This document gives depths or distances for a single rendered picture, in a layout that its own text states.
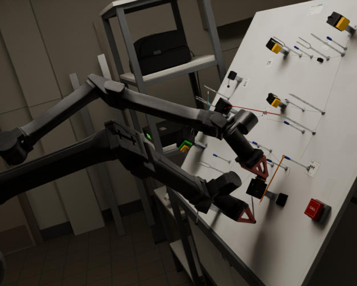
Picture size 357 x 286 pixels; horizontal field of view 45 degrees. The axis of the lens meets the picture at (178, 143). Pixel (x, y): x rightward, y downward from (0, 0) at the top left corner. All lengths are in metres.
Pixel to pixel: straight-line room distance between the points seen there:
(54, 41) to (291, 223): 3.09
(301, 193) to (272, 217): 0.14
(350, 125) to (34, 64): 3.07
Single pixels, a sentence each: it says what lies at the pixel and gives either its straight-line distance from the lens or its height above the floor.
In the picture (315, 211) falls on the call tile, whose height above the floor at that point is 1.10.
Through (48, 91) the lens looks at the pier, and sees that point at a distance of 3.97.
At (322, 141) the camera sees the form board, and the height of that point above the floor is 1.22.
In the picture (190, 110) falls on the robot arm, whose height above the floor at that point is 1.40.
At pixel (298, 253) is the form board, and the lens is 1.32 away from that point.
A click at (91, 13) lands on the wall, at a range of 4.04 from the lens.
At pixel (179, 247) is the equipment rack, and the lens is 3.01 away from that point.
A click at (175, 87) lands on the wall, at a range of 4.11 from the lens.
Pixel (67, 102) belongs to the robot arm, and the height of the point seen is 1.52.
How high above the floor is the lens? 1.69
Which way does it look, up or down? 16 degrees down
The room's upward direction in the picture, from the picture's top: 15 degrees counter-clockwise
